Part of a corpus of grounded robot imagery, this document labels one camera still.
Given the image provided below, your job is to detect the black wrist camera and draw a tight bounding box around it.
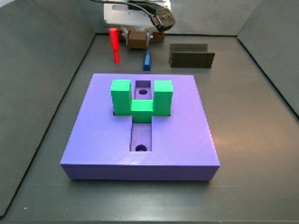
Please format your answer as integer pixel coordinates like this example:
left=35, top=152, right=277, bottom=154
left=140, top=3, right=175, bottom=32

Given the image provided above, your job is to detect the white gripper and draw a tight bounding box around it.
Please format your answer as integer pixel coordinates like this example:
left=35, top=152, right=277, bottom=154
left=104, top=0, right=171, bottom=45

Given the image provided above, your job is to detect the green U-shaped block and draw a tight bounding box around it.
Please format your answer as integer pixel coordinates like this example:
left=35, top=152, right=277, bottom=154
left=110, top=80, right=174, bottom=123

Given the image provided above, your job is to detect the purple base block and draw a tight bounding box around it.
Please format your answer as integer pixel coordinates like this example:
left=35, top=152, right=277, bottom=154
left=60, top=73, right=221, bottom=181

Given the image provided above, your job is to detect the blue cylindrical peg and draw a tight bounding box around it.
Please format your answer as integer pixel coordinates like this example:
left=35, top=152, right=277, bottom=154
left=143, top=50, right=152, bottom=71

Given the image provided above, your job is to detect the red hexagonal peg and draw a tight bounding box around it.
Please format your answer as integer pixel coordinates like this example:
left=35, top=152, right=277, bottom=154
left=108, top=28, right=120, bottom=64

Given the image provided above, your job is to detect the brown T-shaped block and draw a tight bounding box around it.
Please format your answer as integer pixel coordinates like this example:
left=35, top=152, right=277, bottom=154
left=127, top=28, right=164, bottom=49

